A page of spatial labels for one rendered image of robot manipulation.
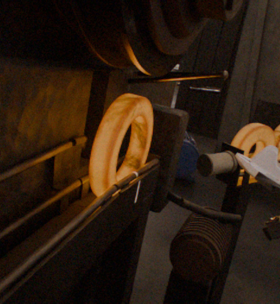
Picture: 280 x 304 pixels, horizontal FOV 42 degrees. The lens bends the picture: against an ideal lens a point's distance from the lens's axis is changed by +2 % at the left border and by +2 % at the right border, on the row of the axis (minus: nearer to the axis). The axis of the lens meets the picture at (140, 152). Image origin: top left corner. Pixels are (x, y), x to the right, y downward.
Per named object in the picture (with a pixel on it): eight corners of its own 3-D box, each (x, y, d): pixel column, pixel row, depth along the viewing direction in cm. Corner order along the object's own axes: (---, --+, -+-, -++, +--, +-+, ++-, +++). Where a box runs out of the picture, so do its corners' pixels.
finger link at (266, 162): (250, 133, 66) (297, 161, 64) (232, 160, 68) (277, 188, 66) (248, 135, 63) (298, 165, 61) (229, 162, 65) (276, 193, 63)
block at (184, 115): (118, 201, 86) (136, 103, 80) (130, 192, 94) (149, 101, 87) (159, 216, 83) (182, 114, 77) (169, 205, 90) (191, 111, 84)
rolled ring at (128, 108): (161, 94, 67) (145, 90, 68) (120, 100, 50) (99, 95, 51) (142, 186, 72) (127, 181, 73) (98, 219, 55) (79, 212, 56)
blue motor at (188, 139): (155, 180, 272) (164, 136, 263) (154, 158, 327) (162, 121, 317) (194, 187, 273) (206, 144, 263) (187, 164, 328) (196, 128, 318)
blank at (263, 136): (233, 124, 95) (242, 127, 93) (271, 120, 104) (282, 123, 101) (222, 177, 100) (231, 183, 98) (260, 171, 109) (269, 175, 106)
